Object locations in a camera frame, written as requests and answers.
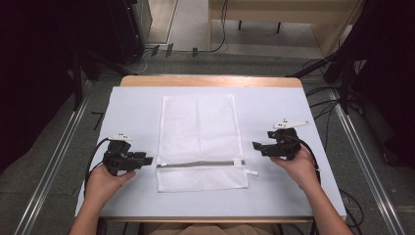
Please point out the metal floor rail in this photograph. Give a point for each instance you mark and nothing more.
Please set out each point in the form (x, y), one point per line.
(52, 163)
(365, 163)

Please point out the white mesh laundry bag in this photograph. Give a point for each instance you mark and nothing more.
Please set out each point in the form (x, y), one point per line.
(200, 140)

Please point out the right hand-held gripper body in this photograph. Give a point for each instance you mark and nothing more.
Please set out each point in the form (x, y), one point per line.
(287, 143)

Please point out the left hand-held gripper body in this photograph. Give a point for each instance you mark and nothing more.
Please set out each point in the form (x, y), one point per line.
(117, 159)

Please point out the person's beige trousers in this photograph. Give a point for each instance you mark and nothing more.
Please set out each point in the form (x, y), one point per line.
(208, 229)

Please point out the black curtain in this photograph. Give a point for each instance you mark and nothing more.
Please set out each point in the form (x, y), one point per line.
(36, 65)
(385, 65)

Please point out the black metal stand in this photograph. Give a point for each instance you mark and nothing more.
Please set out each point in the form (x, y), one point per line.
(342, 65)

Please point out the dark cabinet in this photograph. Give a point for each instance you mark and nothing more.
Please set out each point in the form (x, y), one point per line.
(125, 29)

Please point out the person's left hand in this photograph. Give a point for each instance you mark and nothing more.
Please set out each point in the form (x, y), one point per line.
(104, 184)

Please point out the wooden table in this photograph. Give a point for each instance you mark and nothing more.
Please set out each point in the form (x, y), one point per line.
(208, 81)

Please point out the person's right hand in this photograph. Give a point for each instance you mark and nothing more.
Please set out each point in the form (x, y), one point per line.
(298, 169)

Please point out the white table mat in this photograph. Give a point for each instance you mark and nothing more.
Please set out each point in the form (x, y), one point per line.
(254, 107)

